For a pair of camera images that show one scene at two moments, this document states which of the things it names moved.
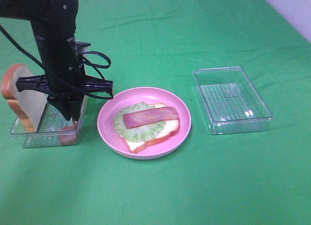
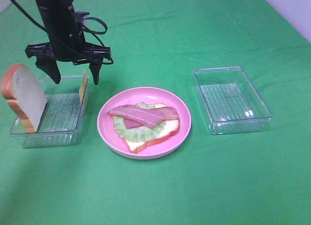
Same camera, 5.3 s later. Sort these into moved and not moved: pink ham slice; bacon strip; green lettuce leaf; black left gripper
Moved: black left gripper; bacon strip
Not moved: pink ham slice; green lettuce leaf
